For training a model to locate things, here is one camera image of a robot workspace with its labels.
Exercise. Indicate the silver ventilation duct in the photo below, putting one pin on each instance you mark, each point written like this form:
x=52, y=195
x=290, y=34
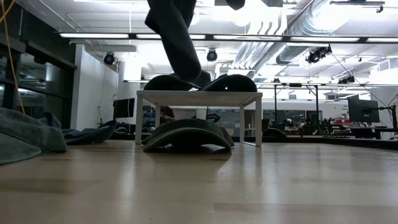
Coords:
x=289, y=53

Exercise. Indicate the blue denim cap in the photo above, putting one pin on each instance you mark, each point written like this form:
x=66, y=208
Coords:
x=177, y=40
x=231, y=83

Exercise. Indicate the black track light cluster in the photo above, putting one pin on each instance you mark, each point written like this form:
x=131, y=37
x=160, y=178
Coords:
x=346, y=80
x=317, y=55

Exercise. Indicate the white perforated metal shelf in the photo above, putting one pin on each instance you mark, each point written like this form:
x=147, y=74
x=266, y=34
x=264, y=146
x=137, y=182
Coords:
x=199, y=98

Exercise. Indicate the dark green cap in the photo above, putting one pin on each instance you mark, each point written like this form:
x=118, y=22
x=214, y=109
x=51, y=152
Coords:
x=186, y=137

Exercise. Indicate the black overhead rig frame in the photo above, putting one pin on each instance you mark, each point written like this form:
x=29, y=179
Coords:
x=295, y=84

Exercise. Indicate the black computer monitor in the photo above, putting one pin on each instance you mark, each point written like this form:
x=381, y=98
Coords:
x=123, y=108
x=363, y=110

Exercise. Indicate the long ceiling light bar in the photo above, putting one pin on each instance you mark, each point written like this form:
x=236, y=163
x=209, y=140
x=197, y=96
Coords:
x=248, y=37

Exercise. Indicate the black ceiling spotlight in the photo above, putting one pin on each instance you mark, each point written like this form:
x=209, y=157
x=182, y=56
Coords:
x=109, y=58
x=211, y=55

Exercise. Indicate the person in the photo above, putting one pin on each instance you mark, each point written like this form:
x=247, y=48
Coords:
x=168, y=113

